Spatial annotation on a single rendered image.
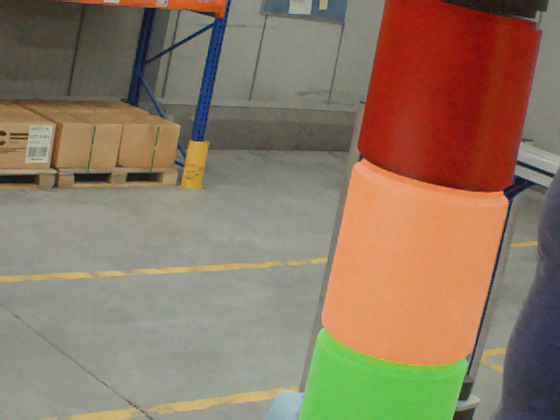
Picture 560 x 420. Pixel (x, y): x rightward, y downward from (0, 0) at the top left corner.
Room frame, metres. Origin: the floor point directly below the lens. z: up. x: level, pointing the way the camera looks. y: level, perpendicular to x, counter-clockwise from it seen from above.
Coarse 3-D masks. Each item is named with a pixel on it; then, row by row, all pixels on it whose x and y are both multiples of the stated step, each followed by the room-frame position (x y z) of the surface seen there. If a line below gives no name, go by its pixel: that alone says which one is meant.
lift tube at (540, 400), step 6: (546, 264) 1.26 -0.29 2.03; (552, 264) 1.25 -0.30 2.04; (540, 270) 1.27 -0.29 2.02; (546, 270) 1.26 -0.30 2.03; (552, 270) 1.25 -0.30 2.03; (558, 270) 1.24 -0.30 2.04; (546, 276) 1.26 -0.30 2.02; (552, 276) 1.25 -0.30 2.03; (558, 276) 1.24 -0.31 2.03; (540, 396) 1.21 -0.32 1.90; (534, 402) 1.22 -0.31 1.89; (540, 402) 1.21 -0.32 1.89; (546, 402) 1.21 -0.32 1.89; (534, 408) 1.22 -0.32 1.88; (540, 408) 1.21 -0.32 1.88; (546, 408) 1.21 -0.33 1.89; (552, 408) 1.20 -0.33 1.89
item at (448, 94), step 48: (432, 0) 0.35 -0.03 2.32; (384, 48) 0.36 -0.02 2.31; (432, 48) 0.35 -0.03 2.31; (480, 48) 0.34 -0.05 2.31; (528, 48) 0.35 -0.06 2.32; (384, 96) 0.35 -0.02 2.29; (432, 96) 0.34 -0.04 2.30; (480, 96) 0.34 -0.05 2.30; (528, 96) 0.36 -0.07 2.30; (384, 144) 0.35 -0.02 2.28; (432, 144) 0.34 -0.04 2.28; (480, 144) 0.35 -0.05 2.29
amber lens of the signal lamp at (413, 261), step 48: (384, 192) 0.35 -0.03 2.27; (432, 192) 0.35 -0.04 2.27; (480, 192) 0.36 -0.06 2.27; (384, 240) 0.35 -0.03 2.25; (432, 240) 0.34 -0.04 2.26; (480, 240) 0.35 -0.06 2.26; (336, 288) 0.36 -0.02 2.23; (384, 288) 0.35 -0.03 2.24; (432, 288) 0.34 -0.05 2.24; (480, 288) 0.35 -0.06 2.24; (336, 336) 0.35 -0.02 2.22; (384, 336) 0.34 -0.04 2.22; (432, 336) 0.34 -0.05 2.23
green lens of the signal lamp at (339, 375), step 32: (320, 352) 0.36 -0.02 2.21; (352, 352) 0.35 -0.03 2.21; (320, 384) 0.36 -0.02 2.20; (352, 384) 0.35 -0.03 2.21; (384, 384) 0.34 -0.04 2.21; (416, 384) 0.34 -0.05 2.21; (448, 384) 0.35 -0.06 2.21; (320, 416) 0.35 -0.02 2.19; (352, 416) 0.35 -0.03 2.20; (384, 416) 0.34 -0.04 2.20; (416, 416) 0.35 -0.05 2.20; (448, 416) 0.36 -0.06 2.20
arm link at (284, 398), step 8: (280, 392) 1.77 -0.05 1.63; (288, 392) 1.77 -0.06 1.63; (296, 392) 1.78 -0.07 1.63; (280, 400) 1.74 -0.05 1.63; (288, 400) 1.74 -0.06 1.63; (296, 400) 1.74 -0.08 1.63; (272, 408) 1.73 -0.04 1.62; (280, 408) 1.73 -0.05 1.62; (288, 408) 1.73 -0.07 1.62; (296, 408) 1.73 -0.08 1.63; (272, 416) 1.72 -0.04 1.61; (280, 416) 1.72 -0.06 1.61; (288, 416) 1.72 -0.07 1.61; (296, 416) 1.71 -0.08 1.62
